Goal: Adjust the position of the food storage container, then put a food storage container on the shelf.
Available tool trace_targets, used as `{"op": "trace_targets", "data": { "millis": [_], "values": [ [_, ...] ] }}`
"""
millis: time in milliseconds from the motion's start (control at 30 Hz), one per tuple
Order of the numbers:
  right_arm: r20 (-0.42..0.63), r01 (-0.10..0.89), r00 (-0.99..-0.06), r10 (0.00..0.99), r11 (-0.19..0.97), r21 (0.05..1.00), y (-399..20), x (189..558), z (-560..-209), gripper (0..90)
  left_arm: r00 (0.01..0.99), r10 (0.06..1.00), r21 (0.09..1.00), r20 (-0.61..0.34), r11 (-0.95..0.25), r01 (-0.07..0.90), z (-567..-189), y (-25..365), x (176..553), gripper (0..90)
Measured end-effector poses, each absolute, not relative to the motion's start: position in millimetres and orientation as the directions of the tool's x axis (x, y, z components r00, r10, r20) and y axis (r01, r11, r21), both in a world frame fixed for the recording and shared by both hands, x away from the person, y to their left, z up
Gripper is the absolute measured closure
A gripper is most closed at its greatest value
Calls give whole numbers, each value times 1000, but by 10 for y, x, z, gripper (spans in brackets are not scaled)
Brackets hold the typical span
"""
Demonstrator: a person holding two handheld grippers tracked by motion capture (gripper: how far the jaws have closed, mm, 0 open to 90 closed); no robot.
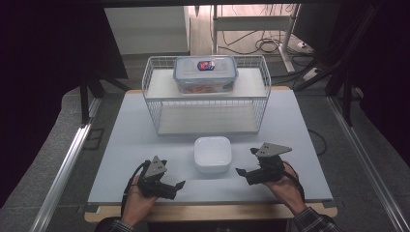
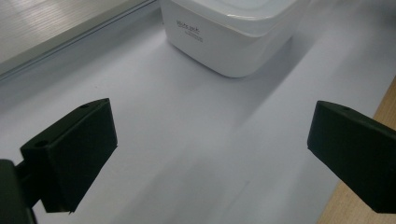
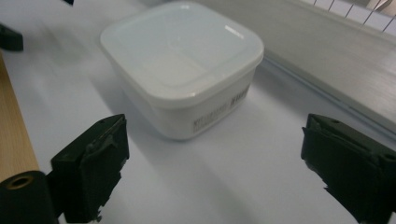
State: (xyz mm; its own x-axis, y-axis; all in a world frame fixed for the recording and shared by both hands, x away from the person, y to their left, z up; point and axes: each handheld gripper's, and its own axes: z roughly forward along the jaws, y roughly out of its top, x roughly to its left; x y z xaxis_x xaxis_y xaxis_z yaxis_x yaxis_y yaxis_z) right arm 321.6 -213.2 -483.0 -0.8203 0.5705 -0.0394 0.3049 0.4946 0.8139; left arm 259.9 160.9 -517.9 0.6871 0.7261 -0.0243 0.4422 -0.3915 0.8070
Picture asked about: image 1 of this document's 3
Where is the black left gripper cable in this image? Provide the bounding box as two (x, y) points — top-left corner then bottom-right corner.
(120, 159), (152, 218)

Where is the white two-tier wire rack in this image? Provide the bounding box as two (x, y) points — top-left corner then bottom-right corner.
(141, 54), (273, 136)

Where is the black floor cable bundle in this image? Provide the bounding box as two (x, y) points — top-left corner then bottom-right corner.
(218, 29), (293, 56)

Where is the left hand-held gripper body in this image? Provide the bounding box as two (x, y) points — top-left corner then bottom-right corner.
(137, 155), (179, 201)

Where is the person's right hand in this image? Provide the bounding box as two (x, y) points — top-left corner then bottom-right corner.
(263, 169), (308, 217)

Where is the person's left hand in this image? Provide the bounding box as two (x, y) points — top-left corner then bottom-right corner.
(122, 175), (160, 227)

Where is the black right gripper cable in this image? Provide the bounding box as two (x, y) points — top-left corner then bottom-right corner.
(282, 159), (307, 202)

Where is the pale blue table mat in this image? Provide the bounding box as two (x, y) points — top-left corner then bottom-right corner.
(87, 89), (335, 206)

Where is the white square food container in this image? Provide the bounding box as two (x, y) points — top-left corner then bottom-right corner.
(192, 135), (233, 175)

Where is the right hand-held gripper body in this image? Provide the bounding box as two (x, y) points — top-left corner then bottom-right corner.
(246, 142), (294, 187)

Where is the aluminium floor rail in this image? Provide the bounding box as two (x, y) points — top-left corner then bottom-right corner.
(326, 96), (410, 232)
(29, 96), (103, 232)

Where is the white cabinet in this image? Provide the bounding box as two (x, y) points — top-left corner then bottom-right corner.
(103, 6), (191, 56)

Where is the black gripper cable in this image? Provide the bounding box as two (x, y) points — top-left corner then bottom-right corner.
(282, 159), (307, 202)
(120, 159), (152, 218)

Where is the black metal stand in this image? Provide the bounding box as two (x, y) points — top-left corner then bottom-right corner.
(323, 47), (366, 128)
(78, 67), (132, 126)

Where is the thin black floor cable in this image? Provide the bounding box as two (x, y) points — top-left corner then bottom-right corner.
(307, 128), (329, 157)

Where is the white desk frame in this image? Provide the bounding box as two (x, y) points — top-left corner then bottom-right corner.
(211, 4), (302, 73)

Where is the clear blue-rimmed food container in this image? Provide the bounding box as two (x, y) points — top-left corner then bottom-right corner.
(172, 54), (240, 96)

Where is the white power strip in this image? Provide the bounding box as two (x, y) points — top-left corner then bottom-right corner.
(302, 66), (322, 82)

